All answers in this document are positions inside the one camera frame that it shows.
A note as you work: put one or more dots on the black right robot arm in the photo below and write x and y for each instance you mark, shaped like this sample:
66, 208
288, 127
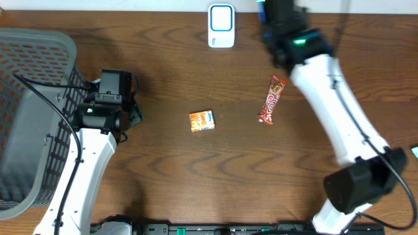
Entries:
369, 167

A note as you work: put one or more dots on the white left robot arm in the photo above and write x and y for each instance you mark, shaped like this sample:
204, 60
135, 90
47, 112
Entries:
99, 124

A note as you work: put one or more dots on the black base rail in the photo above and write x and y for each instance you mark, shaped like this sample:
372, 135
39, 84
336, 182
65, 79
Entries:
118, 227

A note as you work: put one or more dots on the small orange snack box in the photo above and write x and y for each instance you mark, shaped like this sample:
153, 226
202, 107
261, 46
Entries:
201, 121

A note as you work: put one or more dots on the red chocolate bar wrapper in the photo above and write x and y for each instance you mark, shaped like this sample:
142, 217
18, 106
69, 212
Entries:
273, 95

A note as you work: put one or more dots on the white barcode scanner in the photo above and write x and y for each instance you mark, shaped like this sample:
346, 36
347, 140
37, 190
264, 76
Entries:
221, 25

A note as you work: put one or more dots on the light green tissue pack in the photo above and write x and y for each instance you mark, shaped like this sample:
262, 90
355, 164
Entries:
415, 151

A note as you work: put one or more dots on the dark grey plastic basket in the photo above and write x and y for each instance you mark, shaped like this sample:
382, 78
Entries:
34, 138

